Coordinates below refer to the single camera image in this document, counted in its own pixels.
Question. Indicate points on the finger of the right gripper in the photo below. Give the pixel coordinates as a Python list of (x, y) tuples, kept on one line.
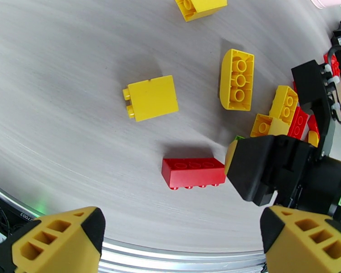
[(314, 138), (250, 167)]

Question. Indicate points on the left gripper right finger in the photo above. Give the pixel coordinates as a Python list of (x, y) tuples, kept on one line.
[(301, 243)]

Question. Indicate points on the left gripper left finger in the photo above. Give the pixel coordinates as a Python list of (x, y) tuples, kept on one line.
[(59, 243)]

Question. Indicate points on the green lego brick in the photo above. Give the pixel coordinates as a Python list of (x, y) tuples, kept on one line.
[(239, 137)]

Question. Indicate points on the long red lego brick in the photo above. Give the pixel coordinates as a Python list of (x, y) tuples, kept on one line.
[(193, 172)]

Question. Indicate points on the yellow curved lego brick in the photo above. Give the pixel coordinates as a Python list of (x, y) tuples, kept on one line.
[(237, 78)]

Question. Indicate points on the square yellow lego brick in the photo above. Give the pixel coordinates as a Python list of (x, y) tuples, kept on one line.
[(153, 97)]

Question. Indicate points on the pink cup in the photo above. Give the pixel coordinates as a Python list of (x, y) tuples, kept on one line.
[(329, 0)]

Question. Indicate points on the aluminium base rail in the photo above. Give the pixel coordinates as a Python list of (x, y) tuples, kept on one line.
[(173, 258)]

